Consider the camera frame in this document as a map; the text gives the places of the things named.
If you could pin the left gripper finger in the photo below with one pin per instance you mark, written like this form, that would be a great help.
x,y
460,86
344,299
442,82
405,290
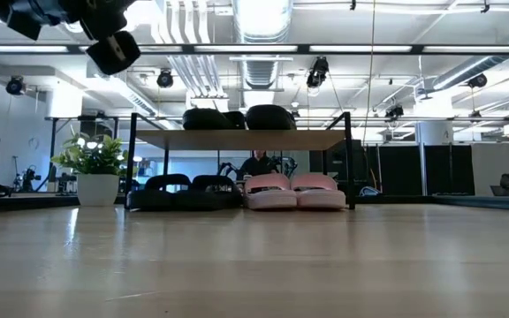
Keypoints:
x,y
102,20
113,55

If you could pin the black foam slide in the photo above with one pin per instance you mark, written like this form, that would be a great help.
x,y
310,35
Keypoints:
x,y
270,118
217,196
206,120
157,199

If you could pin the pink foam slide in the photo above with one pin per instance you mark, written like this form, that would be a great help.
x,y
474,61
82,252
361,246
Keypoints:
x,y
321,196
270,196

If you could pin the black ceiling spotlight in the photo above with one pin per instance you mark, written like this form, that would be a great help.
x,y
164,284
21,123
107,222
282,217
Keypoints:
x,y
317,73
15,85
477,81
394,111
164,79

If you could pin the black overhead beam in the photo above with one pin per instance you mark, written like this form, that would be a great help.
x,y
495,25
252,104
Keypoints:
x,y
188,49

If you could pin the green plant in white pot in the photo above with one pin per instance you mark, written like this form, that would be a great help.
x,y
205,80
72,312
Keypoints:
x,y
97,189

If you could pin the black tripod equipment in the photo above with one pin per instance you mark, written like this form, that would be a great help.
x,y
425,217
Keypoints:
x,y
28,176

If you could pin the black room partition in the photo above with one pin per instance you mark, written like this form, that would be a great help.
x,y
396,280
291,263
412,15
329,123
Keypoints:
x,y
396,170

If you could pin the white room column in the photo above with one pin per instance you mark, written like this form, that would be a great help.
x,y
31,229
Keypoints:
x,y
433,132

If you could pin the wooden shelf with black frame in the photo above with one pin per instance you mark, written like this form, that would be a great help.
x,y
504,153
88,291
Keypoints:
x,y
237,139

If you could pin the silver ventilation duct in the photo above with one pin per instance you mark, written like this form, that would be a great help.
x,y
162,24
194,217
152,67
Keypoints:
x,y
263,20

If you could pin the black aluminium table frame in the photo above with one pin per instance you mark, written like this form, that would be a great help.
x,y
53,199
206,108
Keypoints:
x,y
25,203

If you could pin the black background rail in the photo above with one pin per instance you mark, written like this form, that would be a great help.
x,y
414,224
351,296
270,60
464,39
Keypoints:
x,y
413,118

